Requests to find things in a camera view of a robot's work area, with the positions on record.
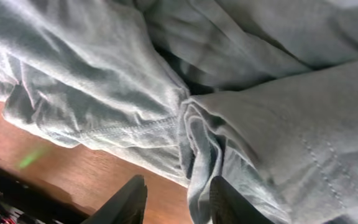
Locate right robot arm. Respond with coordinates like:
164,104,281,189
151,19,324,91
0,169,270,224

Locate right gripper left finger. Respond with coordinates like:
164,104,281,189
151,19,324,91
81,175,147,224

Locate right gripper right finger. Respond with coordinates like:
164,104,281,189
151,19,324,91
209,176,273,224

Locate light blue t-shirt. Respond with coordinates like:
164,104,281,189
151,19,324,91
0,0,358,223

